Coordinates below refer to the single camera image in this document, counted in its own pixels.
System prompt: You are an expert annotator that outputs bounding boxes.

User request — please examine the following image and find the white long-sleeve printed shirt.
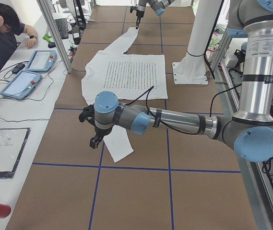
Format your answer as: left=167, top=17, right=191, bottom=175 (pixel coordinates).
left=81, top=27, right=168, bottom=164

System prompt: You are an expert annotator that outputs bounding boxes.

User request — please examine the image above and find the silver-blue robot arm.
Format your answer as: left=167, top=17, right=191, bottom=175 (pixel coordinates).
left=130, top=0, right=174, bottom=29
left=88, top=0, right=273, bottom=162

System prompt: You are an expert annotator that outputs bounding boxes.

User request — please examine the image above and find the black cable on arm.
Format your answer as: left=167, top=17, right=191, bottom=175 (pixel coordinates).
left=117, top=85, right=243, bottom=135

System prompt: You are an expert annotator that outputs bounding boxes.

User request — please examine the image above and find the black monitor stand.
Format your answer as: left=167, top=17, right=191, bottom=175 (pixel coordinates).
left=71, top=0, right=86, bottom=31

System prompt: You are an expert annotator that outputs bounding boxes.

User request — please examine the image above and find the black power adapter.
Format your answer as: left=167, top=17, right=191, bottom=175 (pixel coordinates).
left=12, top=63, right=25, bottom=74

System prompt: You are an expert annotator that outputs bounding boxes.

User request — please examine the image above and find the upper blue teach pendant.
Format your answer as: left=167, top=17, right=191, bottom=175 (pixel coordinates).
left=25, top=50, right=57, bottom=72

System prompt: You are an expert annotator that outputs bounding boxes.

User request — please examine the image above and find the blue teach pendant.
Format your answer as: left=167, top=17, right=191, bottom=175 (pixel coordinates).
left=0, top=70, right=42, bottom=100
left=25, top=50, right=57, bottom=72

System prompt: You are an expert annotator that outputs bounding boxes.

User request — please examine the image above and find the black computer mouse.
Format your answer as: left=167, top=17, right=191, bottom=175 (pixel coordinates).
left=48, top=42, right=56, bottom=48

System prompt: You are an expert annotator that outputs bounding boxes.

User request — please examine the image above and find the lower blue teach pendant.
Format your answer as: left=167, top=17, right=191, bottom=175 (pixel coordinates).
left=0, top=70, right=42, bottom=100

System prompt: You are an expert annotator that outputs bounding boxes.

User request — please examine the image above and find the aluminium frame rail right side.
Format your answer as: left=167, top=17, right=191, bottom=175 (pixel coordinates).
left=211, top=34, right=273, bottom=230

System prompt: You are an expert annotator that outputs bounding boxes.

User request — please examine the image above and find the green plastic tool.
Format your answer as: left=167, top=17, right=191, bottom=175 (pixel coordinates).
left=43, top=34, right=52, bottom=43

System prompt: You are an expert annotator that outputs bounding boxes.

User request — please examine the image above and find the aluminium frame post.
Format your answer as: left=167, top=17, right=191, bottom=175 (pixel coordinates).
left=37, top=0, right=72, bottom=73

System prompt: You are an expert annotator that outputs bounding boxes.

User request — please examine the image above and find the white sheet with black border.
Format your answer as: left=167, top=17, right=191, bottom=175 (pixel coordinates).
left=0, top=127, right=30, bottom=179

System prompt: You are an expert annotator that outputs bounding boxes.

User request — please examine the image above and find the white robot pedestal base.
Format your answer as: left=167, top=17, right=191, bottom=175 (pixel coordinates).
left=172, top=0, right=223, bottom=85

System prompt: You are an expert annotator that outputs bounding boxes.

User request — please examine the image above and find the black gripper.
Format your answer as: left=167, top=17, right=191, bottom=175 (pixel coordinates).
left=135, top=5, right=145, bottom=29
left=89, top=121, right=114, bottom=149

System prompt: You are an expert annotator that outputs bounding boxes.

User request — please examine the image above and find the black keyboard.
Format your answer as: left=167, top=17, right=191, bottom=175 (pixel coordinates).
left=54, top=18, right=69, bottom=39

